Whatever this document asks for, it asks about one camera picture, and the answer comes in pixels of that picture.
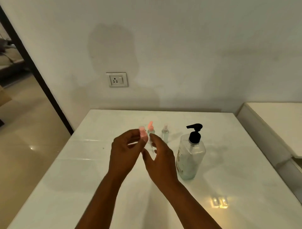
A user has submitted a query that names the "person's right hand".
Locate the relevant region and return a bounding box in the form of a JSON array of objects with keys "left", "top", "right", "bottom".
[{"left": 141, "top": 133, "right": 180, "bottom": 188}]

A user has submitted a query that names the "person's left hand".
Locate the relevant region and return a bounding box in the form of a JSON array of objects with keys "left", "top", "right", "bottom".
[{"left": 108, "top": 128, "right": 149, "bottom": 181}]

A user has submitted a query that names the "small clear bottle pink cap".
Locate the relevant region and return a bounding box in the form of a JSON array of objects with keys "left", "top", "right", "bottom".
[
  {"left": 139, "top": 126, "right": 157, "bottom": 154},
  {"left": 147, "top": 121, "right": 156, "bottom": 140}
]

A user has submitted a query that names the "person's left forearm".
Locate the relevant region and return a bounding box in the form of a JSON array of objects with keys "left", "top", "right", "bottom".
[{"left": 75, "top": 172, "right": 148, "bottom": 229}]

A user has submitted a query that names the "person's right forearm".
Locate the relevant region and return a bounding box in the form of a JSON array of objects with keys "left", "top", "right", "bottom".
[{"left": 151, "top": 180, "right": 223, "bottom": 229}]

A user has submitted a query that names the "large clear bottle black pump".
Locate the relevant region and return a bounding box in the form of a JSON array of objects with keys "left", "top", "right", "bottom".
[{"left": 176, "top": 123, "right": 207, "bottom": 181}]

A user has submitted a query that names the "white wall socket with switch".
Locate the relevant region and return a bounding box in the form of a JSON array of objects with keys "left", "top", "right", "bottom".
[{"left": 106, "top": 72, "right": 129, "bottom": 88}]

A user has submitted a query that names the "black door frame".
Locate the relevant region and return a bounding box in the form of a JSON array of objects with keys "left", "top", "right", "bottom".
[{"left": 0, "top": 5, "right": 74, "bottom": 136}]

